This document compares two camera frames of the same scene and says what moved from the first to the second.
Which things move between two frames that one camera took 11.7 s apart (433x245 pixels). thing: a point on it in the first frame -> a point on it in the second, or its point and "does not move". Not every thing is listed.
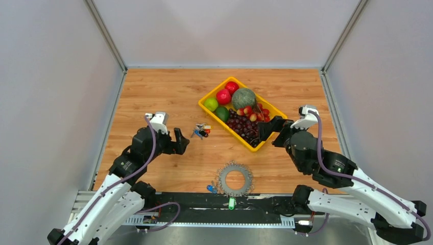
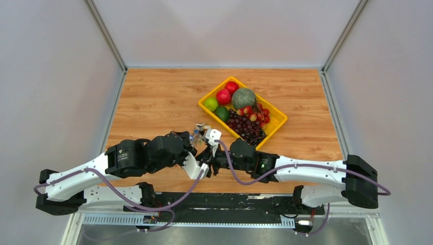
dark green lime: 222,113 does not move
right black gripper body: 280,140 -> 219,160
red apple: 232,86 does not move
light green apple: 211,103 does not move
